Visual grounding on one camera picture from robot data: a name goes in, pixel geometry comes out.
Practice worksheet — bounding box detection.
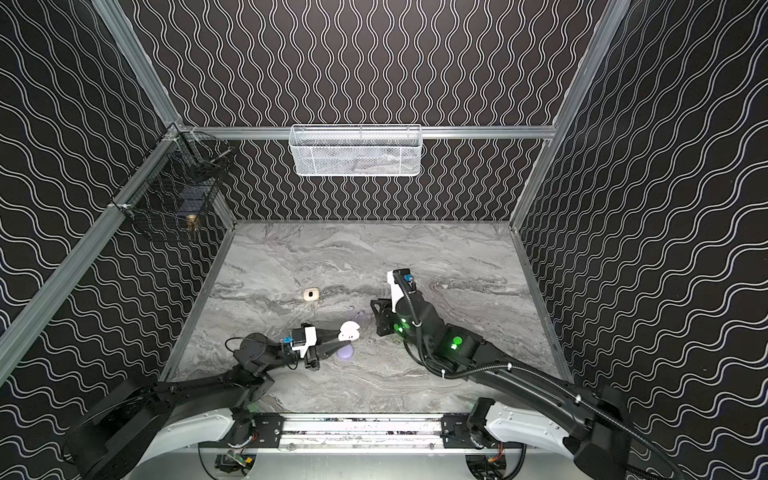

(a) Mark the purple round disc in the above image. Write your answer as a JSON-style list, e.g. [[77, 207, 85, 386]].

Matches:
[[336, 344, 355, 361]]

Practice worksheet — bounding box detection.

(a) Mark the white round disc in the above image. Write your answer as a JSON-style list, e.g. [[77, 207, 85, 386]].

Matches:
[[338, 321, 360, 342]]

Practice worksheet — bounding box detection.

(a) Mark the beige earbud charging case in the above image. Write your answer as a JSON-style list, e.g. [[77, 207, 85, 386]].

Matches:
[[303, 288, 320, 302]]

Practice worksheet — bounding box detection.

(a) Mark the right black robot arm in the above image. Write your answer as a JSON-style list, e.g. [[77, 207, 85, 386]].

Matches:
[[370, 292, 684, 479]]

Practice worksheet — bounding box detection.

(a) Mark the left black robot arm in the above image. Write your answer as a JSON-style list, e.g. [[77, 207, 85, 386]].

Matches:
[[62, 321, 360, 479]]

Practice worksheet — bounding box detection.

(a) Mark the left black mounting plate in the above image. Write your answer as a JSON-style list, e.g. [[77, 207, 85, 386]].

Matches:
[[226, 413, 285, 448]]

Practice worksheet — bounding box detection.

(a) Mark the black mounting plate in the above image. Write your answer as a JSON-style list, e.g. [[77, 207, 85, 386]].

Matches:
[[440, 413, 524, 450], [226, 413, 285, 448]]

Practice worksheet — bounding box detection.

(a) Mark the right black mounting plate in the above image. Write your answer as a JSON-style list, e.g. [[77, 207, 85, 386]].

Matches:
[[440, 413, 524, 450]]

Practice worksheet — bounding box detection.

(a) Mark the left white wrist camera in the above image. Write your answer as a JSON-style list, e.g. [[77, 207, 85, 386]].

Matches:
[[282, 325, 317, 358]]

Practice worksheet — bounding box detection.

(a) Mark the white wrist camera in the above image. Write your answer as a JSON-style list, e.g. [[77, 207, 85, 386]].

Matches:
[[282, 325, 317, 358], [387, 268, 417, 313]]

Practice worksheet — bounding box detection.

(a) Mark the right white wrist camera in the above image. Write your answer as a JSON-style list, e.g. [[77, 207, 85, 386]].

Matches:
[[387, 268, 417, 313]]

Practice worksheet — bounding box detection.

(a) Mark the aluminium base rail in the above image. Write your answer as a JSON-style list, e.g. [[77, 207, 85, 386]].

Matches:
[[137, 411, 619, 480]]

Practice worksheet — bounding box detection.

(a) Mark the white mesh wall basket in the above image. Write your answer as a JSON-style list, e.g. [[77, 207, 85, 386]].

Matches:
[[288, 124, 423, 177]]

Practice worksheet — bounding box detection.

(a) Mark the black wire wall basket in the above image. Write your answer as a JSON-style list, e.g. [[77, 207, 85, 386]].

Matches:
[[120, 131, 233, 244]]

